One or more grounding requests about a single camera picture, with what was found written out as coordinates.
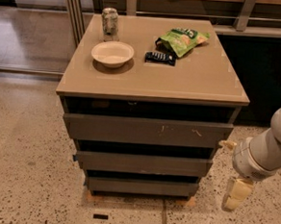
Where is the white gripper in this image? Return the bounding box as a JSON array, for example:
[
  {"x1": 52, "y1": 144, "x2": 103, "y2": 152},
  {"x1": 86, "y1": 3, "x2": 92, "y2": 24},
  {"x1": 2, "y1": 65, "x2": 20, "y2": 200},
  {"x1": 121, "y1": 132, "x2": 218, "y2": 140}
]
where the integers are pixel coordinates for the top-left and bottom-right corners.
[{"x1": 218, "y1": 137, "x2": 275, "y2": 212}]

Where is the grey drawer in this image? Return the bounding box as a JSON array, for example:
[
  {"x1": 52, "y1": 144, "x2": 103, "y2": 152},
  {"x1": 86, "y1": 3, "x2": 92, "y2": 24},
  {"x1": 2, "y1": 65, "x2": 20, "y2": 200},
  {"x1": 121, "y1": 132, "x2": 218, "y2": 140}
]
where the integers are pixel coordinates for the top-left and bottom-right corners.
[
  {"x1": 63, "y1": 113, "x2": 233, "y2": 148},
  {"x1": 76, "y1": 151, "x2": 212, "y2": 177},
  {"x1": 87, "y1": 177, "x2": 199, "y2": 197}
]

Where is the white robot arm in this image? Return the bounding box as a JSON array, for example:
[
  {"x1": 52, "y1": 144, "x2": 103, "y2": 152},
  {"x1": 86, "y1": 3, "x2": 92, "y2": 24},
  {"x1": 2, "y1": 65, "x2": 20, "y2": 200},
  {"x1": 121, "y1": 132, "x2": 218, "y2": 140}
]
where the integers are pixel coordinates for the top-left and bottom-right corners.
[{"x1": 219, "y1": 108, "x2": 281, "y2": 211}]

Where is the grey drawer cabinet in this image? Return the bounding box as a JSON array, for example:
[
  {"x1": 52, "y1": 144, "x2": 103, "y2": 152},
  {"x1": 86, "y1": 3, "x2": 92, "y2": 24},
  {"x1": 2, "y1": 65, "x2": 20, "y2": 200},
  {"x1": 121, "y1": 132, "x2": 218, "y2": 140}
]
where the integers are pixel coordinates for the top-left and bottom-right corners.
[{"x1": 48, "y1": 11, "x2": 256, "y2": 205}]

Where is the black snack bar wrapper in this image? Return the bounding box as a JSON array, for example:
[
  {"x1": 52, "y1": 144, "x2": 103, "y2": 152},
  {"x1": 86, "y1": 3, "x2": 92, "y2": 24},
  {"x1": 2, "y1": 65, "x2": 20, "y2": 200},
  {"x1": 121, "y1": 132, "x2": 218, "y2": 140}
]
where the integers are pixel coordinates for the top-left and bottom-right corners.
[{"x1": 144, "y1": 52, "x2": 176, "y2": 66}]

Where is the green chip bag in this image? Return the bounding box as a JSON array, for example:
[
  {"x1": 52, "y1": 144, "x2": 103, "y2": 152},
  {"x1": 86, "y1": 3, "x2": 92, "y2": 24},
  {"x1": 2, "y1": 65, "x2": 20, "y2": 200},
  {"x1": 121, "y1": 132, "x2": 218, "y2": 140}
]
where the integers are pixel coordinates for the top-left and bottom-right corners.
[{"x1": 155, "y1": 28, "x2": 210, "y2": 58}]

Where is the black floor tape mark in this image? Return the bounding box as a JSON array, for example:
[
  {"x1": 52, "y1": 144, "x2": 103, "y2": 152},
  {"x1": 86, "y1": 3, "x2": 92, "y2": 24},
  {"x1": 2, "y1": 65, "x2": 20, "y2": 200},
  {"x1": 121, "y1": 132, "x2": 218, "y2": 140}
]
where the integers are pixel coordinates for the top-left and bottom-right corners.
[{"x1": 92, "y1": 213, "x2": 109, "y2": 220}]

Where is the blue tape piece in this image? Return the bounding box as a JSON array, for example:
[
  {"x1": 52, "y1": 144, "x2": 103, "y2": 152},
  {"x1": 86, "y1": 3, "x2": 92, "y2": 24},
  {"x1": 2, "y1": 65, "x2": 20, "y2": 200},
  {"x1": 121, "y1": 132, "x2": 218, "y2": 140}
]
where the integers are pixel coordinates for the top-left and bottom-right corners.
[{"x1": 72, "y1": 155, "x2": 77, "y2": 162}]

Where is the white paper bowl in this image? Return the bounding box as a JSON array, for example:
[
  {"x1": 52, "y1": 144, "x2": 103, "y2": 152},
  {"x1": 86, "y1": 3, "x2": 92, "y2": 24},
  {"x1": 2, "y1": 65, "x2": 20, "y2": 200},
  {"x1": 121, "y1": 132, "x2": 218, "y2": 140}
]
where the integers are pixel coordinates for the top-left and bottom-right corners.
[{"x1": 91, "y1": 41, "x2": 134, "y2": 68}]

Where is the silver drink can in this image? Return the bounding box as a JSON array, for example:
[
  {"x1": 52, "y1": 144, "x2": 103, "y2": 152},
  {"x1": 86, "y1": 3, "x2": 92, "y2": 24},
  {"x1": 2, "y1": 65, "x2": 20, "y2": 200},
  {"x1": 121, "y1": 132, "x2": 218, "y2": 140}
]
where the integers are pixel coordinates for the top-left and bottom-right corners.
[{"x1": 102, "y1": 8, "x2": 118, "y2": 36}]

